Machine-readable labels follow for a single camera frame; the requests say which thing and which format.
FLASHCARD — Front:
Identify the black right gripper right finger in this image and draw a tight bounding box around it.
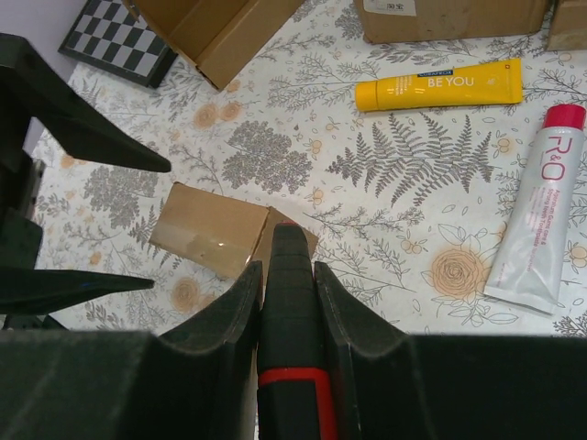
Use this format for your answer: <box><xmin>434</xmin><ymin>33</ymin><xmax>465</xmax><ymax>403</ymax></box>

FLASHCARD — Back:
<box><xmin>315</xmin><ymin>262</ymin><xmax>586</xmax><ymax>439</ymax></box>

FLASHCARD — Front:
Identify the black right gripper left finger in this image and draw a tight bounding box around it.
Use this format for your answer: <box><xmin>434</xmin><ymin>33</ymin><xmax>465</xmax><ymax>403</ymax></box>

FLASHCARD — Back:
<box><xmin>1</xmin><ymin>261</ymin><xmax>262</xmax><ymax>439</ymax></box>

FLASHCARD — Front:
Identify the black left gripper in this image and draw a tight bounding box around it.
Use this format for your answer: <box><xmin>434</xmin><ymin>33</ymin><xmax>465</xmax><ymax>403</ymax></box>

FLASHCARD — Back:
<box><xmin>1</xmin><ymin>33</ymin><xmax>171</xmax><ymax>315</ymax></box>

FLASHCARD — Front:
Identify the red black utility knife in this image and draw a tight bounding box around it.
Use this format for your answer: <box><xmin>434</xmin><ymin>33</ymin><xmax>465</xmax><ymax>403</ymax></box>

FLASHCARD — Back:
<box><xmin>257</xmin><ymin>223</ymin><xmax>338</xmax><ymax>440</ymax></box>

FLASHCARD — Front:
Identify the small cardboard box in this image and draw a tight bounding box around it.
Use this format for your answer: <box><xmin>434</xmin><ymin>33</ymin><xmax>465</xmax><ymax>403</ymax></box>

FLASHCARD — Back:
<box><xmin>150</xmin><ymin>182</ymin><xmax>291</xmax><ymax>279</ymax></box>

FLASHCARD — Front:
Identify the open cardboard box left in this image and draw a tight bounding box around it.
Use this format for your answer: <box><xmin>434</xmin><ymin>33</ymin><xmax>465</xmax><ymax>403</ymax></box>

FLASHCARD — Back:
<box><xmin>123</xmin><ymin>0</ymin><xmax>303</xmax><ymax>90</ymax></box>

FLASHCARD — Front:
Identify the open cardboard box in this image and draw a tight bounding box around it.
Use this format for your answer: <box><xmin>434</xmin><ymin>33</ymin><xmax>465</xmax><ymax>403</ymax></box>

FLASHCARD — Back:
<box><xmin>123</xmin><ymin>0</ymin><xmax>303</xmax><ymax>90</ymax></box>
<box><xmin>547</xmin><ymin>0</ymin><xmax>587</xmax><ymax>50</ymax></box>

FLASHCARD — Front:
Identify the tall taped cardboard box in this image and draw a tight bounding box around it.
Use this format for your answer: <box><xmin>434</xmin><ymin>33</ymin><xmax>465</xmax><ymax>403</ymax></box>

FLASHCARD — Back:
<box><xmin>355</xmin><ymin>0</ymin><xmax>550</xmax><ymax>44</ymax></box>

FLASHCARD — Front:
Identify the open cardboard box middle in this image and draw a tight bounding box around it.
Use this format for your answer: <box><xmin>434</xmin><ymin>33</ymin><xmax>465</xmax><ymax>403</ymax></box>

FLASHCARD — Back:
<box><xmin>547</xmin><ymin>0</ymin><xmax>587</xmax><ymax>50</ymax></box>

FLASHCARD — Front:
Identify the white red toothpaste tube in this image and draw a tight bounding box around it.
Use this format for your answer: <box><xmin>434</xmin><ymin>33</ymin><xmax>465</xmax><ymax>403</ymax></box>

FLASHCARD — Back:
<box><xmin>484</xmin><ymin>104</ymin><xmax>586</xmax><ymax>314</ymax></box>

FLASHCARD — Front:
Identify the black white chessboard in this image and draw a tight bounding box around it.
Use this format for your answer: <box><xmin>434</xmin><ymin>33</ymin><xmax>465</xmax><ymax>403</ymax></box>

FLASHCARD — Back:
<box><xmin>59</xmin><ymin>0</ymin><xmax>176</xmax><ymax>89</ymax></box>

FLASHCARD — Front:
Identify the floral table mat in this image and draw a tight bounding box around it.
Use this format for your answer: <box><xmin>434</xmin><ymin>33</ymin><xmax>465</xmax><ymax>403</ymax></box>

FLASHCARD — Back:
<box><xmin>35</xmin><ymin>1</ymin><xmax>586</xmax><ymax>336</ymax></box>

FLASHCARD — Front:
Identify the yellow toothpaste tube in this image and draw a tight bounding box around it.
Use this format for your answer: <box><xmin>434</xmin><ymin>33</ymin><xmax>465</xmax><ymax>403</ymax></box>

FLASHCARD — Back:
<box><xmin>355</xmin><ymin>58</ymin><xmax>523</xmax><ymax>113</ymax></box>

